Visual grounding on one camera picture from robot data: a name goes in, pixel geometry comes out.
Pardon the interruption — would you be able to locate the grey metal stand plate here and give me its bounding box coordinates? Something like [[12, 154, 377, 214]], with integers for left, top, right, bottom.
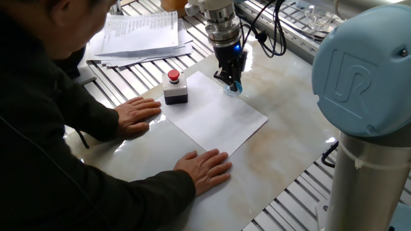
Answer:
[[75, 60, 98, 86]]

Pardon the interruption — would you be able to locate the person head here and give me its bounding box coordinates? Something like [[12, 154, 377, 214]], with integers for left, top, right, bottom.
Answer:
[[19, 0, 118, 60]]

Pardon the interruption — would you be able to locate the clear drinking glass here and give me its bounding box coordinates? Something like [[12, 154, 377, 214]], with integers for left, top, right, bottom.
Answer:
[[303, 3, 335, 32]]

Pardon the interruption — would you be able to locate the printed white paper sheet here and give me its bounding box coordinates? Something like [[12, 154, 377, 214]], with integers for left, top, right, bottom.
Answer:
[[96, 11, 180, 58]]

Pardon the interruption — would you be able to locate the person right hand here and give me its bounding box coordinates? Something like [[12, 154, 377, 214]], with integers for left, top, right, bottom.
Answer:
[[173, 148, 232, 197]]

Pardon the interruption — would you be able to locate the wooden block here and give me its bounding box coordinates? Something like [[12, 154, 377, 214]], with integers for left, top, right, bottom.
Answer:
[[159, 0, 190, 19]]

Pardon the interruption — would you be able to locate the blue correction tape dispenser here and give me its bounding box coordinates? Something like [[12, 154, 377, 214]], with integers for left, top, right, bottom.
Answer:
[[223, 80, 243, 96]]

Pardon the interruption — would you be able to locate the black round ring device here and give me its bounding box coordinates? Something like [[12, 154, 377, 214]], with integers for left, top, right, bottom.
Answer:
[[60, 46, 87, 80]]

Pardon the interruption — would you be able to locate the loose white paper pile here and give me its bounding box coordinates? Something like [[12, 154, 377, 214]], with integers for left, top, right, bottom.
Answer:
[[85, 17, 195, 68]]

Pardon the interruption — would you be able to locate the right forearm dark sleeve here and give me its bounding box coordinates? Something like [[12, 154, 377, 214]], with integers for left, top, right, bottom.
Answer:
[[105, 169, 197, 231]]

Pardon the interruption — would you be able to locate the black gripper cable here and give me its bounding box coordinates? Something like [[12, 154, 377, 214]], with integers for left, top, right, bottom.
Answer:
[[240, 0, 287, 58]]

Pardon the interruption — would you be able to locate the left forearm dark sleeve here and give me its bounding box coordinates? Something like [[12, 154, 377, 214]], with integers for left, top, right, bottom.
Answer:
[[60, 73, 120, 142]]

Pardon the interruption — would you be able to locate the grey box red push button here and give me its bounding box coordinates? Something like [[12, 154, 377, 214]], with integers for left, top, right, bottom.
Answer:
[[161, 69, 189, 106]]

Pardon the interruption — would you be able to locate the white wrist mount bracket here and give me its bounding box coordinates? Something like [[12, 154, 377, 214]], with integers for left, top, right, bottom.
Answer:
[[184, 0, 235, 17]]

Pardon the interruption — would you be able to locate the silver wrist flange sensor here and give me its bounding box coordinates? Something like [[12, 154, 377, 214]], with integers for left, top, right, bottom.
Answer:
[[205, 6, 243, 48]]

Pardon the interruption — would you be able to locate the person torso dark jacket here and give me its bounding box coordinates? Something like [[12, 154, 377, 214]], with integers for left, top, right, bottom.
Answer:
[[0, 6, 129, 231]]

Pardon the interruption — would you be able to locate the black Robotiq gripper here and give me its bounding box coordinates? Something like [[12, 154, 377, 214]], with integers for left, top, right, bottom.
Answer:
[[213, 41, 248, 92]]

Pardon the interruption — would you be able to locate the thick aluminium rail profile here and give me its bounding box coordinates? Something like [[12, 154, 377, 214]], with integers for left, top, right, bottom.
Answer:
[[236, 0, 317, 65]]

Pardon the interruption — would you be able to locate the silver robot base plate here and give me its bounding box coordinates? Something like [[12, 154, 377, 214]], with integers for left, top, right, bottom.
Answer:
[[316, 200, 330, 231]]

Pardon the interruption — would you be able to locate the person left hand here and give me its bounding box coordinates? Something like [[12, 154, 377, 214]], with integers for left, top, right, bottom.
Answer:
[[114, 97, 162, 139]]

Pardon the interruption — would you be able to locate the black looped cable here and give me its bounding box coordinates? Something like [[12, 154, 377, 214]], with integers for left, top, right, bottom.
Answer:
[[320, 140, 340, 169]]

